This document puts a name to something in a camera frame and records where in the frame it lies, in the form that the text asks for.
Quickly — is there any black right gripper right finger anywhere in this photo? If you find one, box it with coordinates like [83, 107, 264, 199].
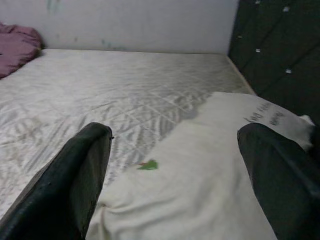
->
[236, 123, 320, 240]

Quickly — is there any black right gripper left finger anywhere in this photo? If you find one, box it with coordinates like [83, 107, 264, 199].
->
[0, 121, 113, 240]

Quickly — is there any white pillow with green print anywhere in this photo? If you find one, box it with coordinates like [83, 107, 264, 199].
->
[84, 91, 316, 240]

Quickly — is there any white grey patterned mattress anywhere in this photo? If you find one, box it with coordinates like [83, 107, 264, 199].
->
[0, 48, 256, 221]

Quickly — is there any black tufted headboard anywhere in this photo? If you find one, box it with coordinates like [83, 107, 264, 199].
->
[227, 0, 320, 153]

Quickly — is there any purple blanket with duck prints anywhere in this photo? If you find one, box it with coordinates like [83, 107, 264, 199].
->
[0, 21, 43, 79]

